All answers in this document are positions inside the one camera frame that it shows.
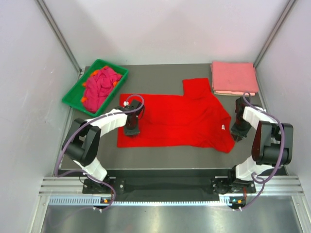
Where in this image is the grey slotted cable duct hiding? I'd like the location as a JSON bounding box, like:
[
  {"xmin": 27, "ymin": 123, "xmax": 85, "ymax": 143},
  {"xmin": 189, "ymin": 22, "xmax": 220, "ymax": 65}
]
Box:
[{"xmin": 49, "ymin": 196, "xmax": 242, "ymax": 206}]

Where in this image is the left corner aluminium post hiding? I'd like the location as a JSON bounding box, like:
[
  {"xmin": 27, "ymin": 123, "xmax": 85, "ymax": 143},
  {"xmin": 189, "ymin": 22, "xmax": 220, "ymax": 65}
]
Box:
[{"xmin": 35, "ymin": 0, "xmax": 82, "ymax": 73}]

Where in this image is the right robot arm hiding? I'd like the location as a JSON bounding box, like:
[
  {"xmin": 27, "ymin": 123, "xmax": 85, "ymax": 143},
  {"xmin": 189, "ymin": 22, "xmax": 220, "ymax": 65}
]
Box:
[{"xmin": 211, "ymin": 106, "xmax": 294, "ymax": 195}]

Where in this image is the folded pink t shirt stack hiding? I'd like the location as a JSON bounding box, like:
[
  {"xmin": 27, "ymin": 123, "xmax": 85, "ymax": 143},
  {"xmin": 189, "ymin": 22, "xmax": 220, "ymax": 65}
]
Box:
[{"xmin": 211, "ymin": 62, "xmax": 259, "ymax": 96}]

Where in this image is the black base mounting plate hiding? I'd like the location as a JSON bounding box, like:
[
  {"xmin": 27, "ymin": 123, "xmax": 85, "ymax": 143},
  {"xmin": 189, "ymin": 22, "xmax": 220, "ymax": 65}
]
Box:
[{"xmin": 82, "ymin": 177, "xmax": 253, "ymax": 196}]

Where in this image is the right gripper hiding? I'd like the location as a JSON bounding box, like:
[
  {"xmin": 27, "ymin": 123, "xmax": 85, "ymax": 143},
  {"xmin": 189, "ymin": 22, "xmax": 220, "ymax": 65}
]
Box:
[{"xmin": 231, "ymin": 117, "xmax": 252, "ymax": 141}]

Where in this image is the magenta t shirt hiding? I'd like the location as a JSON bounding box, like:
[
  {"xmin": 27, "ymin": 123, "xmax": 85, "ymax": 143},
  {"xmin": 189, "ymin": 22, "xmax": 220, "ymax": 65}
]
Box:
[{"xmin": 82, "ymin": 65, "xmax": 123, "ymax": 114}]

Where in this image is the red t shirt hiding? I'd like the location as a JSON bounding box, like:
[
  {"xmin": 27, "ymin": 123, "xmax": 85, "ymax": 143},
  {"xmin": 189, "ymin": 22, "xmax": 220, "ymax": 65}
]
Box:
[{"xmin": 117, "ymin": 78, "xmax": 235, "ymax": 153}]

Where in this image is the right corner aluminium post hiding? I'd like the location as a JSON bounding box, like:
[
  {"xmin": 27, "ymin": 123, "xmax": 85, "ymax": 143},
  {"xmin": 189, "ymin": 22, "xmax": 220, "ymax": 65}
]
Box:
[{"xmin": 254, "ymin": 0, "xmax": 297, "ymax": 68}]

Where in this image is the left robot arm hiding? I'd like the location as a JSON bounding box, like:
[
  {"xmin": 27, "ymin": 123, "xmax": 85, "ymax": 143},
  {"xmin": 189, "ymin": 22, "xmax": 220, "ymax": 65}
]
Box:
[{"xmin": 62, "ymin": 104, "xmax": 144, "ymax": 194}]

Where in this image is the green plastic bin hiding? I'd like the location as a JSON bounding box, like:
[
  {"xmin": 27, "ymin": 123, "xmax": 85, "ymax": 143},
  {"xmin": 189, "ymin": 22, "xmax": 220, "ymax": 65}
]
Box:
[{"xmin": 62, "ymin": 59, "xmax": 129, "ymax": 117}]

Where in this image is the corner aluminium post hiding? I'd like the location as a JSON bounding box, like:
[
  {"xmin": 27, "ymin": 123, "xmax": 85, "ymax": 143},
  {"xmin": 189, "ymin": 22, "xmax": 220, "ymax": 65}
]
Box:
[
  {"xmin": 254, "ymin": 0, "xmax": 297, "ymax": 68},
  {"xmin": 35, "ymin": 0, "xmax": 82, "ymax": 73}
]

